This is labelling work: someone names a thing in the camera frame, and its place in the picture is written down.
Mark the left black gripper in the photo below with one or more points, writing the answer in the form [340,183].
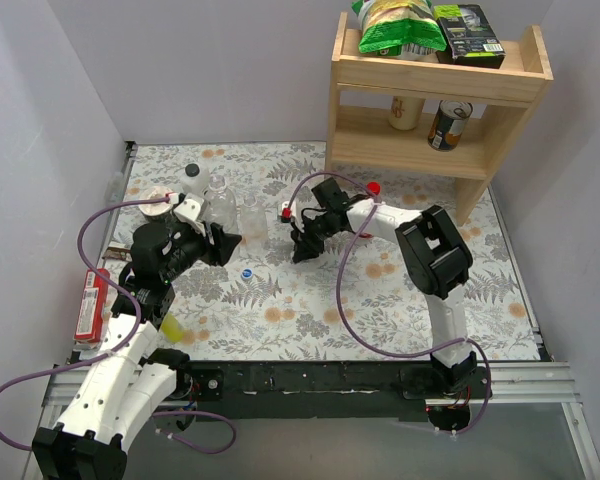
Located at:
[212,240]

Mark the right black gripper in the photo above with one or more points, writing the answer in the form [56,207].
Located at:
[309,240]

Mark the red bottle cap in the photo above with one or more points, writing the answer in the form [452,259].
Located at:
[374,188]

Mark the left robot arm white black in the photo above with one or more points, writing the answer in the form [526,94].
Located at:
[131,376]

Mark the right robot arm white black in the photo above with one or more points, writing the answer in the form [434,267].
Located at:
[436,258]

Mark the white square bottle black cap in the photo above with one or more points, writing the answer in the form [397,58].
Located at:
[195,179]

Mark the yellow squeeze bottle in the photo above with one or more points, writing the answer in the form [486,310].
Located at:
[172,329]

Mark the dark patterned jar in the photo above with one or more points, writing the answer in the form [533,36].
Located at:
[158,212]

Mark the floral table mat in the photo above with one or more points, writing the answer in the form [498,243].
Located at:
[288,312]

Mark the brown snack bar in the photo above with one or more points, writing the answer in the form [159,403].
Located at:
[116,251]

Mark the wooden shelf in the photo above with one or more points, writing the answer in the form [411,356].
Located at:
[509,95]

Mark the red flat box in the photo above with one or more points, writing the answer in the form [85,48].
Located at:
[90,319]

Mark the beige paper cup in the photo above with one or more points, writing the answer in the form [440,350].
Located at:
[405,112]

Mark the tin can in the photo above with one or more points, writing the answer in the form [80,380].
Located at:
[449,124]

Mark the green snack bag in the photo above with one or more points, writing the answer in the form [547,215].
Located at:
[396,27]

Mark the black green box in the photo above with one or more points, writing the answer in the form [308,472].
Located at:
[470,39]

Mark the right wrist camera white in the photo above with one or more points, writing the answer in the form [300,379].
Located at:
[285,212]

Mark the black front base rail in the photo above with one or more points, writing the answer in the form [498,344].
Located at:
[322,389]

